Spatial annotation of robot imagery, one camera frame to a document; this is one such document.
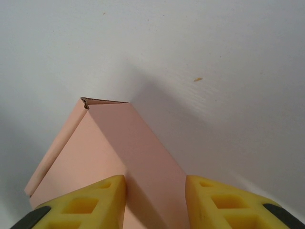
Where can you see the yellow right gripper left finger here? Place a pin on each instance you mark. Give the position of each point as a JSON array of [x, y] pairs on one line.
[[95, 210]]

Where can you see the pink cardboard paper box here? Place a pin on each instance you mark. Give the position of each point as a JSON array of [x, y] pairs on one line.
[[107, 143]]

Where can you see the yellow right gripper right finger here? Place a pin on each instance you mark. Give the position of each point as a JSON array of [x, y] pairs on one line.
[[214, 205]]

